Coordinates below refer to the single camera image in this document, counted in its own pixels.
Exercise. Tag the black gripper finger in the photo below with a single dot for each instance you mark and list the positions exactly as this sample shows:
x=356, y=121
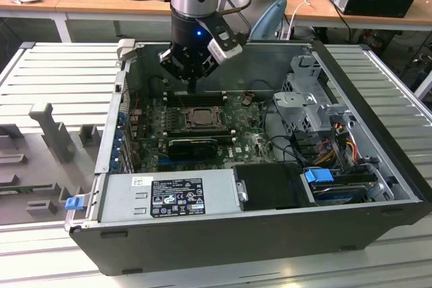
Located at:
x=172, y=63
x=207, y=67

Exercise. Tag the silver CPU plate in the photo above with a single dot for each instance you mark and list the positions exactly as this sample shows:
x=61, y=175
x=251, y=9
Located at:
x=205, y=116

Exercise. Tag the black RAM slot row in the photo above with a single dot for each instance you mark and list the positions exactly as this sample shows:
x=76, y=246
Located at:
x=202, y=135
x=206, y=99

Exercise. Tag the pale blue chair back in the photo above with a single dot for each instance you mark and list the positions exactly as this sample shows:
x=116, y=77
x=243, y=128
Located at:
x=270, y=21

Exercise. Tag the green motherboard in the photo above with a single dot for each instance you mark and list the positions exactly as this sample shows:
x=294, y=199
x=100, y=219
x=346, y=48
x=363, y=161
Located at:
x=243, y=139

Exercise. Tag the black graphics card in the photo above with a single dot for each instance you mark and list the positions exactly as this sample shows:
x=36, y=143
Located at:
x=192, y=149

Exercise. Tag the silver drive cage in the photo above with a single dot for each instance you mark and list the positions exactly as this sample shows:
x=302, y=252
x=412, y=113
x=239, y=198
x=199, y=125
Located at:
x=293, y=99

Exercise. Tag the black plastic air shroud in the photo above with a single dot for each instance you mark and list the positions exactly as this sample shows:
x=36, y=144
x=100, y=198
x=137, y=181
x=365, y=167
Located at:
x=270, y=187

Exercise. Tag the silver power supply unit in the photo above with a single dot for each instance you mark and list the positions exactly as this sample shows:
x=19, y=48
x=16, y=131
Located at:
x=118, y=207

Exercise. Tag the hard disk in blue carrier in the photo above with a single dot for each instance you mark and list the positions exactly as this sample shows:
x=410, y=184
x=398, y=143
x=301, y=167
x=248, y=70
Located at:
x=319, y=176

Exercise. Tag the gray parts rack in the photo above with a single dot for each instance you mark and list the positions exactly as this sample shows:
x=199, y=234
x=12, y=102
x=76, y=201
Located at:
x=33, y=160

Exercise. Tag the blue case latch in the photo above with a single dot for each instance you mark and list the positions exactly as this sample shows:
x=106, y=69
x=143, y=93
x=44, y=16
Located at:
x=73, y=203

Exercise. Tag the black open PC case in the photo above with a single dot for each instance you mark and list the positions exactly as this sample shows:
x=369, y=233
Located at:
x=236, y=244

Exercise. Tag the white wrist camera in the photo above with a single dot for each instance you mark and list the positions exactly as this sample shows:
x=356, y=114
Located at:
x=226, y=50

